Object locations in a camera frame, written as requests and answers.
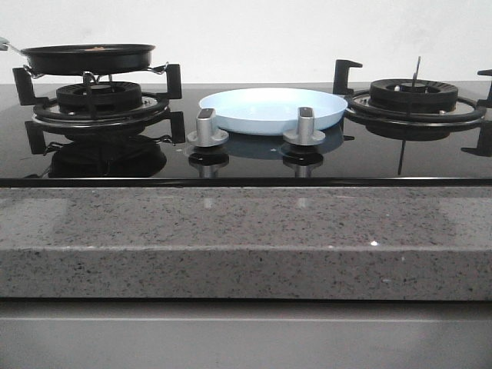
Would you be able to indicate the black pan support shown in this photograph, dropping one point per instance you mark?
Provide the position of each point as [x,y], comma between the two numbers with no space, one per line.
[96,125]
[413,122]

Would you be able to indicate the right black pan support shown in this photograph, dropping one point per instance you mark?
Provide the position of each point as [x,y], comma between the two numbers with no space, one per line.
[413,122]

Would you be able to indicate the black frying pan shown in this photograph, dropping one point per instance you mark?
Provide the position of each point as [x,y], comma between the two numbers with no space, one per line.
[68,60]

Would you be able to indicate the left silver stove knob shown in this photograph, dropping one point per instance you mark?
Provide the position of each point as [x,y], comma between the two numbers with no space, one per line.
[207,133]

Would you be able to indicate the right gas burner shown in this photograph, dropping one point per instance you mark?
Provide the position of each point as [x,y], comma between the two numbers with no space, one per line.
[422,92]

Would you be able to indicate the grey cabinet front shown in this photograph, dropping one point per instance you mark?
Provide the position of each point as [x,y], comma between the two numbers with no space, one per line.
[244,334]

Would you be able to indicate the gas burner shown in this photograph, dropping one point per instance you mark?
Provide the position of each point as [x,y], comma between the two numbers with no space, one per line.
[422,92]
[108,97]

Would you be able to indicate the right silver stove knob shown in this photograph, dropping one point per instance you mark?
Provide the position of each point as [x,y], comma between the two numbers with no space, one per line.
[304,134]

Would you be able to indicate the brown meat pieces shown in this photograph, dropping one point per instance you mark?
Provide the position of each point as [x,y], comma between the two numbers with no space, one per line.
[96,48]

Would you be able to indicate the left gas burner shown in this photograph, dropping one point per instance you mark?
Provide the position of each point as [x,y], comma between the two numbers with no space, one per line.
[108,97]

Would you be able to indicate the black glass cooktop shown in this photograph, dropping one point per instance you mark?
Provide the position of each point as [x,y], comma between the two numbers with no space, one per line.
[356,152]

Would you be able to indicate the light blue plate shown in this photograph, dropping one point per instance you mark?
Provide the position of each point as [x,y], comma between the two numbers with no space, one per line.
[272,111]

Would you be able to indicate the silver stove knob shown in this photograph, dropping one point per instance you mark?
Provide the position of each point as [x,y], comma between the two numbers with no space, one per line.
[304,134]
[207,133]

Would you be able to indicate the left black pan support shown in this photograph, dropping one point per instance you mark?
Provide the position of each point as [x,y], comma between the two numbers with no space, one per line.
[96,125]

